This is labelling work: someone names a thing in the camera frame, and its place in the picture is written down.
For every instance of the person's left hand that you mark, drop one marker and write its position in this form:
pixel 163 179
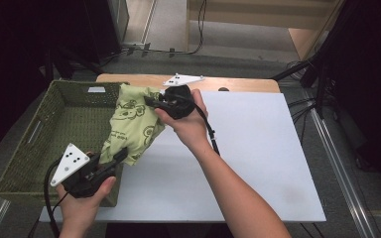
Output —
pixel 77 211

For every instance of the light wooden furniture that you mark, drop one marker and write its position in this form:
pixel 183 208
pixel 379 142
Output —
pixel 261 13

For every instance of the person's right hand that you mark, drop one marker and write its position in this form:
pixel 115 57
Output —
pixel 191 129

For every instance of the dark cabinet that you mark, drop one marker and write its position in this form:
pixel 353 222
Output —
pixel 102 26

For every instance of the white table board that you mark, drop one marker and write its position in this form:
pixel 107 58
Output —
pixel 261 148

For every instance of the black table grommet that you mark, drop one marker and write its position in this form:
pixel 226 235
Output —
pixel 223 89

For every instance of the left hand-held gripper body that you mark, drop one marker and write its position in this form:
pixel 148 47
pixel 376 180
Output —
pixel 82 181

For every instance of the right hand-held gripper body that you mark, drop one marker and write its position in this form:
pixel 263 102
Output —
pixel 180 102

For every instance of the black metal stand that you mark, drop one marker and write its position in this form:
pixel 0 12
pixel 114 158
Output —
pixel 320 89
pixel 63 62

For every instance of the green woven basket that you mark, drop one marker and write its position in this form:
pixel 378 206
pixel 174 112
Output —
pixel 66 125

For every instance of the green printed baby romper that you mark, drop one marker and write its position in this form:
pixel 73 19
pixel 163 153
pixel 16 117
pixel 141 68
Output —
pixel 132 129

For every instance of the black curtain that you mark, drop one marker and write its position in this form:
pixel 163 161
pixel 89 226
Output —
pixel 370 82
pixel 13 49

